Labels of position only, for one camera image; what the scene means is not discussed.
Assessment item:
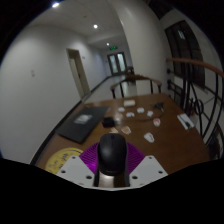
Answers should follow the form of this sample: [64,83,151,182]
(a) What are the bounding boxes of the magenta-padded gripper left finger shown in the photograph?
[55,141,101,188]

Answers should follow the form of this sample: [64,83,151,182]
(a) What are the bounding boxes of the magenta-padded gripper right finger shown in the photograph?
[124,142,169,188]

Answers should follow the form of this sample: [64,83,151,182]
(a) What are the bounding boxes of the black computer mouse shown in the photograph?
[96,133,129,177]

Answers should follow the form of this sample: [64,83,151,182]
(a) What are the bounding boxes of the round yellow printed mouse pad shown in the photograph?
[44,147,84,175]

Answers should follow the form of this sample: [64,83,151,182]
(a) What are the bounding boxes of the small orange and white card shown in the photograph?
[120,125,132,135]

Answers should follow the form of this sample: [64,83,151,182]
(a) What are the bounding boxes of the flat black laptop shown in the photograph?
[54,105,111,145]

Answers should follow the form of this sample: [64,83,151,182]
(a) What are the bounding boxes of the small red and white card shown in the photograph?
[152,117,162,128]

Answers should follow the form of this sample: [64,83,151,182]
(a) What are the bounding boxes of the small black box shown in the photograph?
[101,116,116,129]

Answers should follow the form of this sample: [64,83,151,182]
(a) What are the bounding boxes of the white paper booklet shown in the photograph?
[176,113,195,130]

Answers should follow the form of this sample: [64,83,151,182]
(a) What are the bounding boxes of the small white flat box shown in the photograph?
[123,99,137,107]

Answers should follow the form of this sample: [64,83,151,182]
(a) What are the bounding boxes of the wooden round-backed chair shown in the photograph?
[109,74,163,99]

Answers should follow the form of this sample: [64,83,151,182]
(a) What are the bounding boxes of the pale side door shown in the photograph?
[65,48,92,100]

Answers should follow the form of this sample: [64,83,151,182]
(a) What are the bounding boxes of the glass double door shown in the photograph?
[107,51,128,76]

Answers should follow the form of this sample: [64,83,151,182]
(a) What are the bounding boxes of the black railing with wooden handrail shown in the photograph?
[165,56,224,161]

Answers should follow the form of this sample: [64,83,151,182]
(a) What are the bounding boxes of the dark window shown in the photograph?
[164,19,207,89]

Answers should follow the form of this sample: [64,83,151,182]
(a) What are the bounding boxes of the ceiling lights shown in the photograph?
[50,1,111,47]

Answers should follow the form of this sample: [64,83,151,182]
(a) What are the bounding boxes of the black adapter with cable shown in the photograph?
[138,101,166,122]

